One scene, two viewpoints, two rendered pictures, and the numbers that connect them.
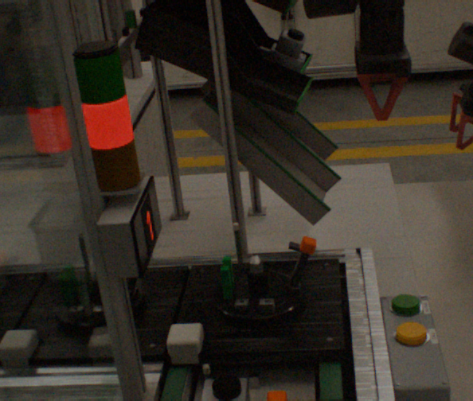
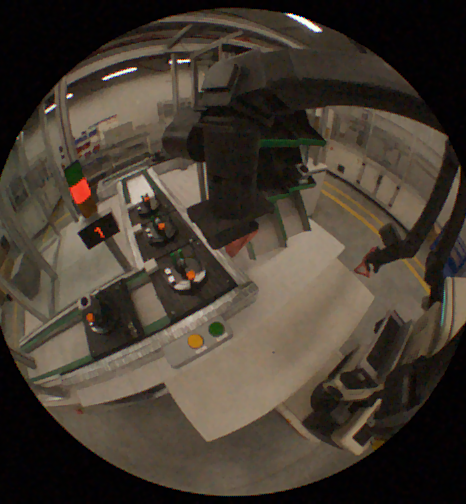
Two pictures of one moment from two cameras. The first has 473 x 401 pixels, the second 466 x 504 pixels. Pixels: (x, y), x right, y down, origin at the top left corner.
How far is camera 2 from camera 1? 96 cm
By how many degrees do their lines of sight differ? 44
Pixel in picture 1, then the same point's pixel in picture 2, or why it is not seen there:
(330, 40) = (385, 196)
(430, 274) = (288, 310)
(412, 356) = (182, 347)
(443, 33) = (408, 216)
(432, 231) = (318, 291)
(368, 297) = (216, 310)
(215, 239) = not seen: hidden behind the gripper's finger
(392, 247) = (295, 285)
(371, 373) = (167, 336)
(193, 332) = (150, 267)
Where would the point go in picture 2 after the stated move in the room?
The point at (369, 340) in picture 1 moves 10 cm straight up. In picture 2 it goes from (188, 325) to (179, 314)
